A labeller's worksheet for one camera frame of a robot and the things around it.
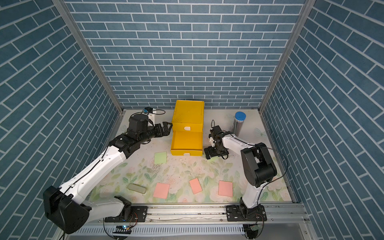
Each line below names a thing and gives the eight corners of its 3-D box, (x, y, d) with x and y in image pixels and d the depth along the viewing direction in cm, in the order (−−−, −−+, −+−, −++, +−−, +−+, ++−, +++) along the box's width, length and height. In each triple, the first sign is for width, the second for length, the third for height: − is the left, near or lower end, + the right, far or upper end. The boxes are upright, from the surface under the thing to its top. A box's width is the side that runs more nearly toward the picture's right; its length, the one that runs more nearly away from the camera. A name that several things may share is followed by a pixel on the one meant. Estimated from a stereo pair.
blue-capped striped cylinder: (230, 138, 106) (236, 119, 91) (229, 130, 111) (234, 111, 96) (240, 138, 107) (247, 119, 91) (238, 130, 111) (245, 111, 96)
